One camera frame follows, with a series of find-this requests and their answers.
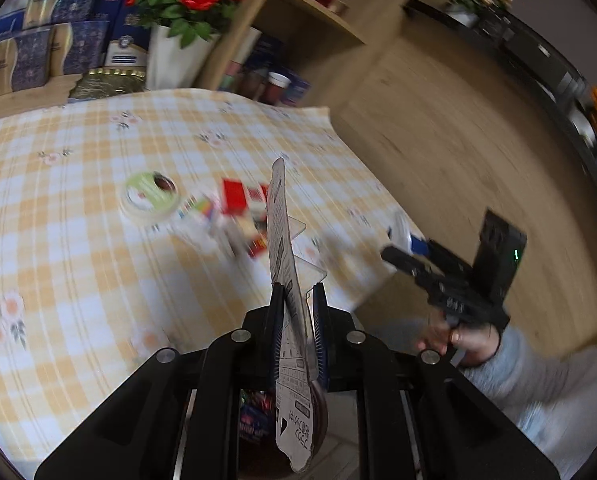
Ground right hand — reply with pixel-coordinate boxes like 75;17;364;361
417;318;500;366

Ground wooden shelf unit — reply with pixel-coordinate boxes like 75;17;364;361
192;0;597;361

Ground red cigarette pack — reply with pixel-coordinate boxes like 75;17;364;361
219;179;268;219

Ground black tv cabinet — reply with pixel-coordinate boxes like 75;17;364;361
403;0;597;188

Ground red paper cup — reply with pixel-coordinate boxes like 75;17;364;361
259;72;291;105

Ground yellow plaid tablecloth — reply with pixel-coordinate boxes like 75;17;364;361
0;90;399;476

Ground white flower vase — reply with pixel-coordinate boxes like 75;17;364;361
146;25;219;91

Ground gold embossed tray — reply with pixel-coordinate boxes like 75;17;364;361
67;68;146;103

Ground red packet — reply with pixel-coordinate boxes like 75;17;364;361
246;233;268;259

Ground clear plastic bag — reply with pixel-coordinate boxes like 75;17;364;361
167;193;259;258

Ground green white round lid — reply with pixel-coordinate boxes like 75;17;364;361
118;171;181;223

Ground stacked blue gift boxes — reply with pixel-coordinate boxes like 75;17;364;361
0;0;150;96

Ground grey right sleeve forearm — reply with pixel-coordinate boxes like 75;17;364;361
463;328;597;479

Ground white blister pack card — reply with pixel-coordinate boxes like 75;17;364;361
267;156;330;474

